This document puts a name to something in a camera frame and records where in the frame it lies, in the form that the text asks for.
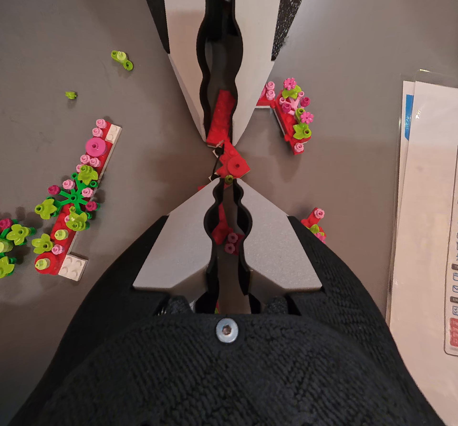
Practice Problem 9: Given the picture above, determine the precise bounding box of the red lego segment with flowers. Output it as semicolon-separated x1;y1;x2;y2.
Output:
256;77;314;155
301;207;327;244

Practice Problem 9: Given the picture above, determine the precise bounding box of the red hinged lego frame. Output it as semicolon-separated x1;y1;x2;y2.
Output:
198;90;251;256

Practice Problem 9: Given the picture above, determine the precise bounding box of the long red white lego strip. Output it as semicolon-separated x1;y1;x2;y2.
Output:
31;118;122;282

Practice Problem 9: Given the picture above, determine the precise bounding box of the green lego leaf cluster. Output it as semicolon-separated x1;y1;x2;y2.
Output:
0;218;36;279

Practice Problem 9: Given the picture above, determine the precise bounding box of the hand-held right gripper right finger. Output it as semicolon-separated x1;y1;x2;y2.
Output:
232;178;323;314

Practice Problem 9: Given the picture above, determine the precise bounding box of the clear sleeve with printed sheets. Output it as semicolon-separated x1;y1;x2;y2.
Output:
386;69;458;426

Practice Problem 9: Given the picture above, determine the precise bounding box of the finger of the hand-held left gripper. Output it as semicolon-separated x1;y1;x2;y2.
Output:
161;0;217;143
230;0;287;146

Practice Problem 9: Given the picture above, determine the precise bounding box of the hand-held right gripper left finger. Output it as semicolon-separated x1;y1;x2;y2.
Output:
132;178;224;314

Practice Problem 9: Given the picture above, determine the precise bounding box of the lime green lego leaf piece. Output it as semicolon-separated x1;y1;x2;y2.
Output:
110;50;134;72

